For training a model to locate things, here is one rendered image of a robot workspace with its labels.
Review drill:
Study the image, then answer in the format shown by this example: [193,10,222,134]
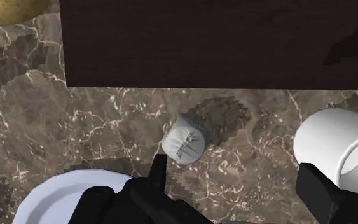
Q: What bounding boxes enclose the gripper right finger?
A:
[295,162,358,224]

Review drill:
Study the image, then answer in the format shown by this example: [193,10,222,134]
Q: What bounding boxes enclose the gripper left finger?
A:
[68,153,214,224]

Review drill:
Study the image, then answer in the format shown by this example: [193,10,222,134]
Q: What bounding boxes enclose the white mug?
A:
[293,108,358,207]

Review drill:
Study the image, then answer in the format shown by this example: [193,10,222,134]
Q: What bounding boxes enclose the small grey cylinder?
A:
[160,113,212,165]

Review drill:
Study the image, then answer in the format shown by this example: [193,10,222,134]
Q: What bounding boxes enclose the white plate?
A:
[11,168,135,224]

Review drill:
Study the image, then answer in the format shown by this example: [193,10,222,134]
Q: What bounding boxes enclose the yellow potato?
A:
[0,0,53,27]

